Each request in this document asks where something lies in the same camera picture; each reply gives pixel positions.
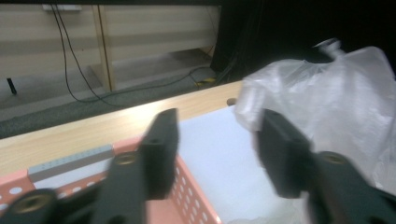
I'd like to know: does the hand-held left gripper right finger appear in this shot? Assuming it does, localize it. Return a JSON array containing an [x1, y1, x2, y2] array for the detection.
[[255, 108, 316, 200]]

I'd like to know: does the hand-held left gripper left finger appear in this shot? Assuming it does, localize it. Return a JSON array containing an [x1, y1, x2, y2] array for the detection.
[[138, 107, 180, 201]]

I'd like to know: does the clear smiley-print plastic bag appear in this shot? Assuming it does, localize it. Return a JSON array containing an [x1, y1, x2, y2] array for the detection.
[[227, 37, 396, 224]]

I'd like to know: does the pink perforated plastic basket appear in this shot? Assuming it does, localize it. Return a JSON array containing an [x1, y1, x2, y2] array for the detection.
[[0, 135, 224, 224]]

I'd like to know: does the grey strip on basket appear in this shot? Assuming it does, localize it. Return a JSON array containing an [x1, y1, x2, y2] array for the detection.
[[27, 144, 115, 184]]

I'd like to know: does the light wooden shelf unit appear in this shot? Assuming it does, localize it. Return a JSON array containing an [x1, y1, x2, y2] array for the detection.
[[0, 3, 222, 94]]

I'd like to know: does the small black upright object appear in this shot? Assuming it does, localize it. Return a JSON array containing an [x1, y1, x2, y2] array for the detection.
[[6, 77, 18, 96]]

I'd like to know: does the white power strip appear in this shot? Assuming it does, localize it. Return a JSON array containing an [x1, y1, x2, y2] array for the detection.
[[41, 3, 84, 13]]

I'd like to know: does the yellow and black cable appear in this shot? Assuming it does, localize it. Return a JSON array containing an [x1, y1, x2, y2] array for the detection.
[[194, 77, 217, 89]]

